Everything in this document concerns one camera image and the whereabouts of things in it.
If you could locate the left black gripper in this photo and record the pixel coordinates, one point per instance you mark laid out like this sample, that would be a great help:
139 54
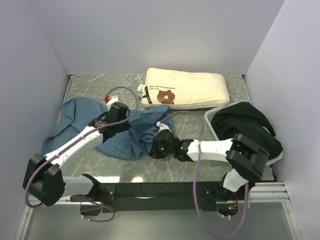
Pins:
125 126

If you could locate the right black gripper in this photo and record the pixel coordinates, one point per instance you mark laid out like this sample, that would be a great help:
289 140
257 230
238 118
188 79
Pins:
155 153

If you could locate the blue fabric pillowcase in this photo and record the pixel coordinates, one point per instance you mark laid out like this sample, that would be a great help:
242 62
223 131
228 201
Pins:
128 145

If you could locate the cream pillow with bear print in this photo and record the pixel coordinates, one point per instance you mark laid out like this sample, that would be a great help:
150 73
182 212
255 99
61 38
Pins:
182 90

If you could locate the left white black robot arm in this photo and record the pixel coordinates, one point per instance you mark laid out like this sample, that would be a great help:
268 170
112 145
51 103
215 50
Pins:
44 177

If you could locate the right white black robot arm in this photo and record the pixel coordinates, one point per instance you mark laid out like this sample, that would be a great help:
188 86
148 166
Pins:
246 158

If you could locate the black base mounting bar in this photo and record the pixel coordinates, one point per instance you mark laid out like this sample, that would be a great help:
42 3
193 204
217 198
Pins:
158 196

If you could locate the white laundry basket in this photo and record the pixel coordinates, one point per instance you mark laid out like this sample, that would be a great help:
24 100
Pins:
212 120

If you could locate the black garment pile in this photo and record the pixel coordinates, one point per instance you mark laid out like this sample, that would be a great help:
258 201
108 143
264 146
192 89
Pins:
250 125

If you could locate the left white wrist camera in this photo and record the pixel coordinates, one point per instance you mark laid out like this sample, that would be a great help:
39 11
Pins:
111 99

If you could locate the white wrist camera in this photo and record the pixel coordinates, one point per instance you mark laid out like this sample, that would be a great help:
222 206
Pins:
162 127
111 99

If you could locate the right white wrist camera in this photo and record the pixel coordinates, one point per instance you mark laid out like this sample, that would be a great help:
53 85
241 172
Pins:
162 127

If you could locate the aluminium frame rail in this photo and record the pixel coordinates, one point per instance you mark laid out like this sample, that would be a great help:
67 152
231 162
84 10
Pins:
269 192

